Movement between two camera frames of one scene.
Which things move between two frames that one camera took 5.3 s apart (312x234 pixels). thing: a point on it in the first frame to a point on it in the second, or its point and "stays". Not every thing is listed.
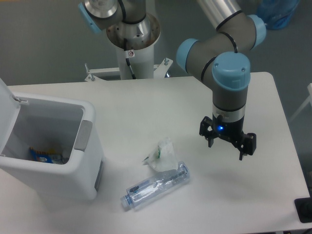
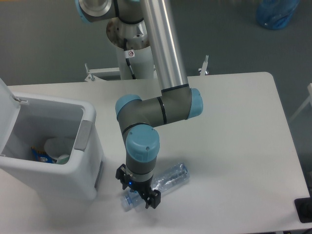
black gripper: (245, 143) to (143, 187)
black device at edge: (303, 206) stays
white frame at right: (309, 100) stays
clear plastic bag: (164, 157) to (59, 148)
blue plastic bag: (276, 13) stays
